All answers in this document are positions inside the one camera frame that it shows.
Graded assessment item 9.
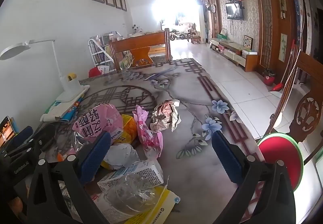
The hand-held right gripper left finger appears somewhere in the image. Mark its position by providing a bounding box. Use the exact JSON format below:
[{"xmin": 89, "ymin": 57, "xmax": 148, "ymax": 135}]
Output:
[{"xmin": 25, "ymin": 132, "xmax": 112, "ymax": 224}]

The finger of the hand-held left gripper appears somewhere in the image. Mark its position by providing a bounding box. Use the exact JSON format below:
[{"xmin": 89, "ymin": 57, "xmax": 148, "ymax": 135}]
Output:
[
  {"xmin": 4, "ymin": 125, "xmax": 34, "ymax": 157},
  {"xmin": 7, "ymin": 125, "xmax": 60, "ymax": 164}
]

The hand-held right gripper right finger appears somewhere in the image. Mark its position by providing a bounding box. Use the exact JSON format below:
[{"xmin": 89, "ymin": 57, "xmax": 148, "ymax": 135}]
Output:
[{"xmin": 211, "ymin": 131, "xmax": 296, "ymax": 224}]

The orange yellow chip bag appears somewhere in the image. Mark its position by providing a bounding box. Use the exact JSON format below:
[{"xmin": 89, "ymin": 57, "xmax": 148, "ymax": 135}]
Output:
[{"xmin": 115, "ymin": 114, "xmax": 138, "ymax": 144}]

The white strawberry print wrapper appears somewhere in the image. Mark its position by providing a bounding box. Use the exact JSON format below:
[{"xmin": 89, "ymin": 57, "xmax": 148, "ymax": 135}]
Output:
[{"xmin": 91, "ymin": 192, "xmax": 111, "ymax": 224}]

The red basin with green rim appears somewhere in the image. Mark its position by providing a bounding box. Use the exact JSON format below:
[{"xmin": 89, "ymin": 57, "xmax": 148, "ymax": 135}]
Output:
[{"xmin": 256, "ymin": 133, "xmax": 304, "ymax": 192}]

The pink snack wrapper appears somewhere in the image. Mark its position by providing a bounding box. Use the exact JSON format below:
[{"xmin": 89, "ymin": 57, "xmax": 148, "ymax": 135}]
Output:
[{"xmin": 132, "ymin": 104, "xmax": 164, "ymax": 159}]

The colourful picture book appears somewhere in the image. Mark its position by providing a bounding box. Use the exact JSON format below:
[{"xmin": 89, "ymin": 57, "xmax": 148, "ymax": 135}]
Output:
[{"xmin": 0, "ymin": 115, "xmax": 19, "ymax": 149}]

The white crumpled wrapper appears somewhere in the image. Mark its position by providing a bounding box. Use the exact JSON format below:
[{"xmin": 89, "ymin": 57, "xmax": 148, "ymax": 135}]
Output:
[{"xmin": 101, "ymin": 143, "xmax": 140, "ymax": 171}]

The pink bag with purple print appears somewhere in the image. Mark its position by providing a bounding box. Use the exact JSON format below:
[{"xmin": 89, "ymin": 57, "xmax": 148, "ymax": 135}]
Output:
[{"xmin": 72, "ymin": 103, "xmax": 124, "ymax": 142}]

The stack of papers and books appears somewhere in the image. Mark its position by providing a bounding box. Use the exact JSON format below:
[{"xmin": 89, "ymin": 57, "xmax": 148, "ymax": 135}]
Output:
[{"xmin": 40, "ymin": 85, "xmax": 89, "ymax": 123}]

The white drink carton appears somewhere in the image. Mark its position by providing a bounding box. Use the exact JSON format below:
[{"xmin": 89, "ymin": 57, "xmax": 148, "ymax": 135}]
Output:
[{"xmin": 97, "ymin": 160, "xmax": 164, "ymax": 193}]

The clear plastic bag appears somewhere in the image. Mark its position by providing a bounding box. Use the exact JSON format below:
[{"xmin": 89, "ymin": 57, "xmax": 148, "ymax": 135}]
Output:
[{"xmin": 103, "ymin": 172, "xmax": 162, "ymax": 214}]

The white desk lamp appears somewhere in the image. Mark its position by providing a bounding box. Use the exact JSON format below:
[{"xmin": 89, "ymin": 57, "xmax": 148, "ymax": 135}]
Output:
[{"xmin": 0, "ymin": 38, "xmax": 90, "ymax": 102}]

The small pink wrapper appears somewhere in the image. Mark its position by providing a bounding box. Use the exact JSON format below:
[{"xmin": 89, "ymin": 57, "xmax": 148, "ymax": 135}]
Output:
[{"xmin": 151, "ymin": 99, "xmax": 182, "ymax": 131}]

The yellow and white packet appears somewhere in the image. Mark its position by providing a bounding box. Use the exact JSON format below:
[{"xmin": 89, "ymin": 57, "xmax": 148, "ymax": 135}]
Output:
[{"xmin": 121, "ymin": 185, "xmax": 181, "ymax": 224}]

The red bucket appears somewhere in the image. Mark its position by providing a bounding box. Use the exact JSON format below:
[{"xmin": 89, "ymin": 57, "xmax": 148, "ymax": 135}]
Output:
[{"xmin": 263, "ymin": 69, "xmax": 276, "ymax": 86}]

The white ribbed pole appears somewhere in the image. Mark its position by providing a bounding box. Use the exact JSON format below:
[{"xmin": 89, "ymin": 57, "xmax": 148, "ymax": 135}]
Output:
[{"xmin": 265, "ymin": 48, "xmax": 302, "ymax": 135}]

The wooden chair with carved back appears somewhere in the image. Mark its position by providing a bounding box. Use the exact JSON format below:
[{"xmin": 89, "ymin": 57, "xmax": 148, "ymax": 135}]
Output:
[{"xmin": 262, "ymin": 51, "xmax": 323, "ymax": 164}]

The white bookshelf rack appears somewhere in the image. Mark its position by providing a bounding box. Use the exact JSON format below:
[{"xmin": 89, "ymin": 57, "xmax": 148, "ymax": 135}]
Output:
[{"xmin": 88, "ymin": 35, "xmax": 134, "ymax": 70}]

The wooden television cabinet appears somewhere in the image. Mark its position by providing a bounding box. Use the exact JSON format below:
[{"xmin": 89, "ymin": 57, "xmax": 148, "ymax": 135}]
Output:
[{"xmin": 209, "ymin": 37, "xmax": 259, "ymax": 72}]

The small framed picture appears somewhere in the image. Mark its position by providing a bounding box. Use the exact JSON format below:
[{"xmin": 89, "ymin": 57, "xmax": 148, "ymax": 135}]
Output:
[{"xmin": 243, "ymin": 35, "xmax": 253, "ymax": 50}]

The wooden chair with plain back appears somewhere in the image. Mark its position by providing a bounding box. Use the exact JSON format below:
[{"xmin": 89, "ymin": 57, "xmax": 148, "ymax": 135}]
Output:
[{"xmin": 108, "ymin": 28, "xmax": 173, "ymax": 70}]

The framed bamboo painting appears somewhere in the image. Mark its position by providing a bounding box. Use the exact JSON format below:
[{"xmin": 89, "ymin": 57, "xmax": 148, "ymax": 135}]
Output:
[{"xmin": 280, "ymin": 33, "xmax": 288, "ymax": 63}]

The scooter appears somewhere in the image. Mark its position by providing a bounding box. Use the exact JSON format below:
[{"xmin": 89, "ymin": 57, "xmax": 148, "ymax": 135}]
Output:
[{"xmin": 170, "ymin": 27, "xmax": 188, "ymax": 41}]

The wall television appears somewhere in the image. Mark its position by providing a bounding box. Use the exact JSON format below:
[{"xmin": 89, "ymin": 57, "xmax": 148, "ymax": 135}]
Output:
[{"xmin": 225, "ymin": 2, "xmax": 244, "ymax": 20}]

